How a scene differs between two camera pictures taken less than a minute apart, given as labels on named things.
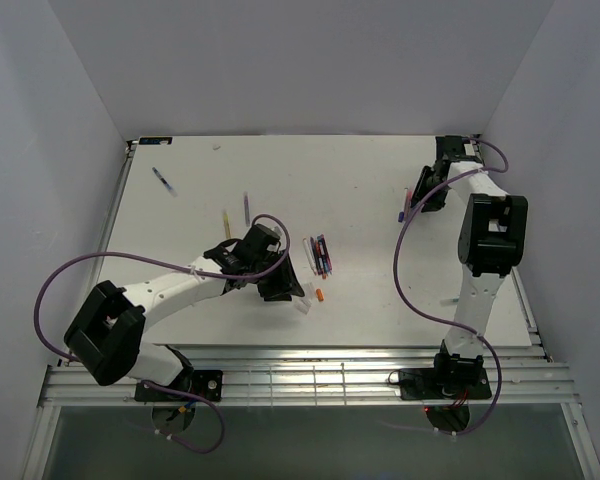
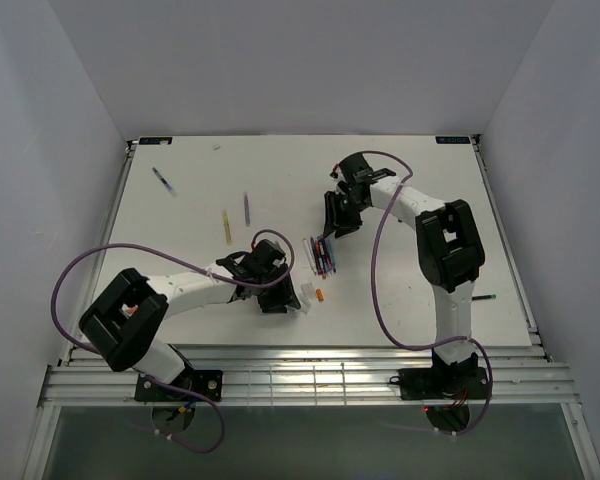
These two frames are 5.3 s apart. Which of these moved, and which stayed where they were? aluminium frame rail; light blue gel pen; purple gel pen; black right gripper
Moved: black right gripper
Stayed: aluminium frame rail; purple gel pen; light blue gel pen
